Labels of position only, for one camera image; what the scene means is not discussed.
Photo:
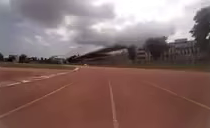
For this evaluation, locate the row of distant trees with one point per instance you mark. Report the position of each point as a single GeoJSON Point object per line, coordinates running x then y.
{"type": "Point", "coordinates": [23, 58]}

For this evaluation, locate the pale track kerb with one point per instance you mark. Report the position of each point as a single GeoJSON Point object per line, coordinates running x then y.
{"type": "Point", "coordinates": [36, 78]}

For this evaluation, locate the red running track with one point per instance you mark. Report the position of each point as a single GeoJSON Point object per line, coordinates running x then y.
{"type": "Point", "coordinates": [89, 100]}

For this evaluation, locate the grandstand with slanted roof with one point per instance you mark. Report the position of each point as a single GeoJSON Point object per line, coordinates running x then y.
{"type": "Point", "coordinates": [99, 55]}

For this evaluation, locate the large dark tree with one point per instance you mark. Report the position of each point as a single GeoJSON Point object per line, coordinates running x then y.
{"type": "Point", "coordinates": [206, 30]}

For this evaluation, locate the pale multi-storey building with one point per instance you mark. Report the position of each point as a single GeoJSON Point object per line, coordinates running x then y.
{"type": "Point", "coordinates": [183, 48]}

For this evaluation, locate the grass strip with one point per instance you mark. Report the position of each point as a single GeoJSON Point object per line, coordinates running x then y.
{"type": "Point", "coordinates": [33, 66]}

